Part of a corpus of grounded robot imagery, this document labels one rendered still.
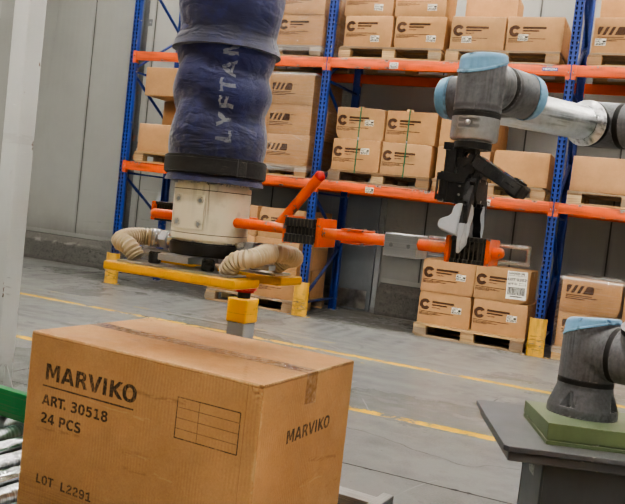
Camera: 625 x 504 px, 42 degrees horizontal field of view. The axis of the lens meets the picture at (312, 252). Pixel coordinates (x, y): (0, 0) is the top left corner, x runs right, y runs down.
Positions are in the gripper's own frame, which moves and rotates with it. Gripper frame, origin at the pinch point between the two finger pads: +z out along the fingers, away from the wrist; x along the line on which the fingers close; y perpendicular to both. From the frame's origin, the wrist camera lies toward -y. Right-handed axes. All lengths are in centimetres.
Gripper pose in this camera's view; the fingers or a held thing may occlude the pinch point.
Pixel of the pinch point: (470, 249)
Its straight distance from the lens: 155.5
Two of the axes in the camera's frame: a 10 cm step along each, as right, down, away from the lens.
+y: -8.7, -1.3, 4.7
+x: -4.7, -0.1, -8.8
